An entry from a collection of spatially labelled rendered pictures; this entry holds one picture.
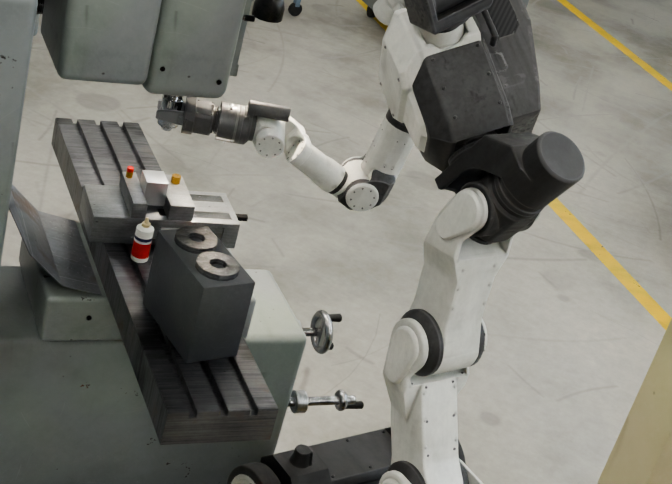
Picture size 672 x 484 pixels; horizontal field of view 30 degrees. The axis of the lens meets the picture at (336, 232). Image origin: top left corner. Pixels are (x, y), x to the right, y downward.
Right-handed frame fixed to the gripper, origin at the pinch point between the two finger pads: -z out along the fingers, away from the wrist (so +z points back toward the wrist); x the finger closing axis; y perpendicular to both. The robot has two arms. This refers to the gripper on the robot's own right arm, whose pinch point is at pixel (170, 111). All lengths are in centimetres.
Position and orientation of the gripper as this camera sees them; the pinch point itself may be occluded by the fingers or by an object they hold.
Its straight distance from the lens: 285.6
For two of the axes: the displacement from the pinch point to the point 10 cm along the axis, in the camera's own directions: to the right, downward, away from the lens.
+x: 0.6, 4.9, -8.7
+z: 9.7, 1.7, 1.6
